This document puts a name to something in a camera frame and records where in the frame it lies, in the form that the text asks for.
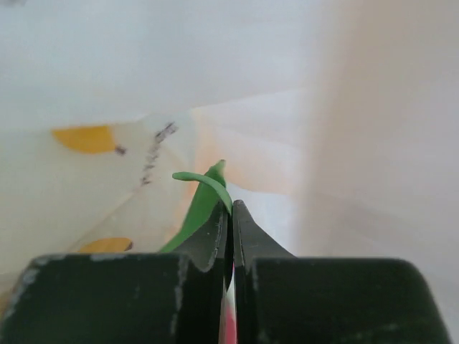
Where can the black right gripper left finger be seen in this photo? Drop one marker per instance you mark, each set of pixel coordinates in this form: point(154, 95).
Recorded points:
point(89, 298)

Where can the banana print plastic bag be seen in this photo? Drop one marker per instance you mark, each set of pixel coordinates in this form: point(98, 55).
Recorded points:
point(337, 122)

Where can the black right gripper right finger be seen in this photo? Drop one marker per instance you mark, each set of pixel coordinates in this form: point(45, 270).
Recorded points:
point(281, 298)

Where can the red fake dragon fruit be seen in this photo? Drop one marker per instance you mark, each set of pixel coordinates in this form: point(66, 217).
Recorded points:
point(204, 200)

